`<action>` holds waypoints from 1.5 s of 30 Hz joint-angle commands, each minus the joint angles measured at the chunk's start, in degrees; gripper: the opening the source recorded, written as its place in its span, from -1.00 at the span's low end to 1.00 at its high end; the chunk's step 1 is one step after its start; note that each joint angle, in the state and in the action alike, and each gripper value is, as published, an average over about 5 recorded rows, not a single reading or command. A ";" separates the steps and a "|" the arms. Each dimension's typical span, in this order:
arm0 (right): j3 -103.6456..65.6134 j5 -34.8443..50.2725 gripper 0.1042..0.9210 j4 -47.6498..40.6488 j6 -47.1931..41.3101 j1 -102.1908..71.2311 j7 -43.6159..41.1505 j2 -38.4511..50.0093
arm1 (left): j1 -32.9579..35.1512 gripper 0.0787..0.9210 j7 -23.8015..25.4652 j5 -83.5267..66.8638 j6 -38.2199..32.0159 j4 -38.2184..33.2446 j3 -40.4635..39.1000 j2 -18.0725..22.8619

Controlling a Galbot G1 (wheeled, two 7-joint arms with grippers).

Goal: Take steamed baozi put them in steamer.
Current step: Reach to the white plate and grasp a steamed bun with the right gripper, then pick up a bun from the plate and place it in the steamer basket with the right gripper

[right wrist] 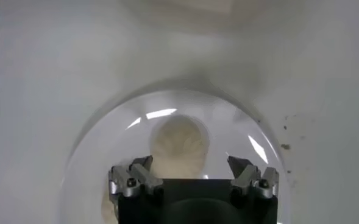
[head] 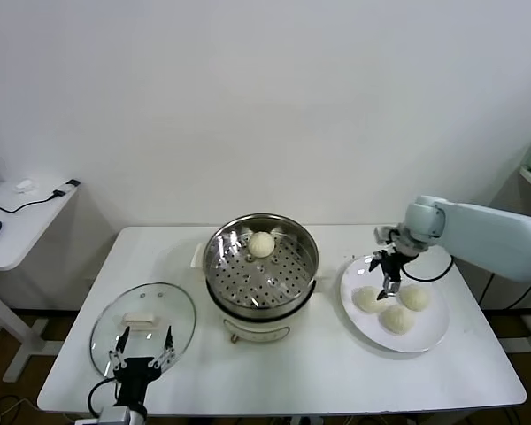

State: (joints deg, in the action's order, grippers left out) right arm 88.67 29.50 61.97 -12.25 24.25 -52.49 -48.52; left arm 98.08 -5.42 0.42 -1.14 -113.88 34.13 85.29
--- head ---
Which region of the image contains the stainless steel steamer basket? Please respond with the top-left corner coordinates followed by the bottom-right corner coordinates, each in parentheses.
top-left (189, 213), bottom-right (333, 313)

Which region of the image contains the white side desk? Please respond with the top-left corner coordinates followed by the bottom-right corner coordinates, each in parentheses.
top-left (0, 179), bottom-right (81, 383)

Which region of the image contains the black power cable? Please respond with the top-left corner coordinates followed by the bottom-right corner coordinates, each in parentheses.
top-left (477, 272), bottom-right (531, 312)

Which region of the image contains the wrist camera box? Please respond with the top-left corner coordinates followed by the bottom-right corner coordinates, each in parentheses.
top-left (373, 224), bottom-right (399, 245)
top-left (97, 406), bottom-right (134, 425)

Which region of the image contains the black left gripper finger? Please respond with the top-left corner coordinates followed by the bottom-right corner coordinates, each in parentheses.
top-left (148, 325), bottom-right (177, 368)
top-left (109, 325), bottom-right (132, 371)

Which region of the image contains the small white desk object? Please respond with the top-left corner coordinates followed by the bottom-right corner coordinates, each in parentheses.
top-left (12, 178), bottom-right (40, 195)

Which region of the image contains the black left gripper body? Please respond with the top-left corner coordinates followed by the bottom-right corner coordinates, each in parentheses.
top-left (113, 357), bottom-right (163, 407)

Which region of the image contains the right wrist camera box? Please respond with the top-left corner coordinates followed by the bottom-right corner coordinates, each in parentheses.
top-left (373, 224), bottom-right (399, 245)

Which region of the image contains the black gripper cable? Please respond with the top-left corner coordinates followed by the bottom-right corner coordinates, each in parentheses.
top-left (87, 375), bottom-right (119, 418)
top-left (401, 254), bottom-right (455, 282)

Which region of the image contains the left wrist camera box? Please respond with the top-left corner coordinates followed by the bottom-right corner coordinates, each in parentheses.
top-left (97, 406), bottom-right (134, 425)

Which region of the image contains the glass pot lid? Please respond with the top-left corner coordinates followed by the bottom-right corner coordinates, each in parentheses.
top-left (89, 282), bottom-right (198, 384)

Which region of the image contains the white round plate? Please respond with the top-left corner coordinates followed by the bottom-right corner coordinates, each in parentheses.
top-left (339, 254), bottom-right (451, 354)

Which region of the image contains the grey black cable dongle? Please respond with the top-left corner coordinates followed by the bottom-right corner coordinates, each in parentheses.
top-left (51, 178), bottom-right (81, 199)

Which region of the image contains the white steamed baozi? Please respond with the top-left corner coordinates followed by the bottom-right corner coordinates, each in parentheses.
top-left (380, 304), bottom-right (416, 336)
top-left (248, 231), bottom-right (275, 259)
top-left (351, 285), bottom-right (389, 314)
top-left (400, 284), bottom-right (431, 313)

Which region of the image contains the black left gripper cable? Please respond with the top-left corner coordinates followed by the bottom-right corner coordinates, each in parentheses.
top-left (87, 375), bottom-right (119, 418)

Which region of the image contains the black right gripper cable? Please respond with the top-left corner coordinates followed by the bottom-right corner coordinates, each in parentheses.
top-left (401, 254), bottom-right (455, 282)

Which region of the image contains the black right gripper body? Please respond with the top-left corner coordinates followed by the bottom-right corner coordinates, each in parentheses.
top-left (379, 246), bottom-right (411, 283)

